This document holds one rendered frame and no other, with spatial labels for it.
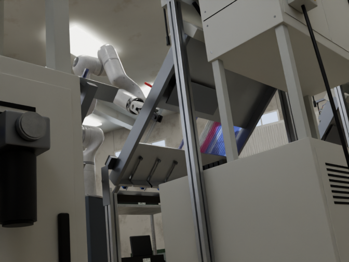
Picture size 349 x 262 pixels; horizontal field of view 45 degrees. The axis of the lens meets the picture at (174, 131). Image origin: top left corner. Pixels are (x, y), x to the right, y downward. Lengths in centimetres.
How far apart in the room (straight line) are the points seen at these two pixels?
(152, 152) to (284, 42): 83
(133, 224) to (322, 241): 1052
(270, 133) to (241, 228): 906
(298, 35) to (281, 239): 67
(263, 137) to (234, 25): 896
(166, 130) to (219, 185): 1012
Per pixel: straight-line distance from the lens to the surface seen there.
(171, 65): 169
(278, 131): 1035
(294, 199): 127
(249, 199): 135
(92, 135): 236
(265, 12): 146
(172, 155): 200
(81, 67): 233
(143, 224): 1146
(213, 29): 158
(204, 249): 142
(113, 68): 213
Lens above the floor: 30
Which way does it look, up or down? 18 degrees up
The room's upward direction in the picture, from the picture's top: 7 degrees counter-clockwise
